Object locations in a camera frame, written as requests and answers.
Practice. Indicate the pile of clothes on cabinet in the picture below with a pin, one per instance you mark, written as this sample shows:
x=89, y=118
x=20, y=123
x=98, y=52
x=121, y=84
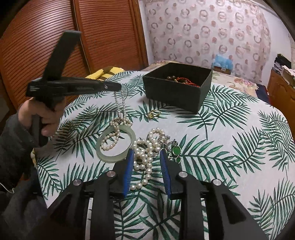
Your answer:
x=282, y=67

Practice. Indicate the yellow plush toy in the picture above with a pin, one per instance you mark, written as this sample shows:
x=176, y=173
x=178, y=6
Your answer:
x=105, y=73

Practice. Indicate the blue plush toy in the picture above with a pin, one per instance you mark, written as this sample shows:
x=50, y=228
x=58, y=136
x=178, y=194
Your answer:
x=222, y=62

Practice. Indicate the person's left hand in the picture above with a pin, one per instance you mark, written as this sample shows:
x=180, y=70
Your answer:
x=50, y=118

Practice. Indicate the floral bed cover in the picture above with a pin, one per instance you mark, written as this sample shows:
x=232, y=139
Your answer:
x=221, y=78

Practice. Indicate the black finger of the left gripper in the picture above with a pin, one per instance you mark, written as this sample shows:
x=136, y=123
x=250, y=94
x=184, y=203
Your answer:
x=112, y=86

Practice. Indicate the white pearl bracelet cluster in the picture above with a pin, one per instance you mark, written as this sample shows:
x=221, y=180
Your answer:
x=110, y=140

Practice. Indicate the cardboard box under toy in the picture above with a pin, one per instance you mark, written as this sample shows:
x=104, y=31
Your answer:
x=222, y=70

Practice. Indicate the circle pattern sheer curtain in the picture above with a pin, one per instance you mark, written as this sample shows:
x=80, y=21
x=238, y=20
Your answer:
x=200, y=32

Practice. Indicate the brown wooden sideboard cabinet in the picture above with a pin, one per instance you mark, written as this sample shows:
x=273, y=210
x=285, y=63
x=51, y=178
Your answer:
x=281, y=95

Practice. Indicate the green stone silver pendant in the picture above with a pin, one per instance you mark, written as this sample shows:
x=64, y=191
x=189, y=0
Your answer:
x=173, y=150

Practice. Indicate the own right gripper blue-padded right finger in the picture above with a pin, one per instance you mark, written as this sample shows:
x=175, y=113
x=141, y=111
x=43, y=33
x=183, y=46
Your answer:
x=170, y=170

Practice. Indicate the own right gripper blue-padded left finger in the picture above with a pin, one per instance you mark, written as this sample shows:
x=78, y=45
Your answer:
x=123, y=170

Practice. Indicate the black square jewelry box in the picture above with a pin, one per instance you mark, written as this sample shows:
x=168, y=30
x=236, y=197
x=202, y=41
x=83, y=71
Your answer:
x=180, y=85

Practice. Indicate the brown louvered wooden wardrobe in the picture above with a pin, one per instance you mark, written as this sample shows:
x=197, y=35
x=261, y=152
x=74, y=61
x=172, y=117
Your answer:
x=111, y=35

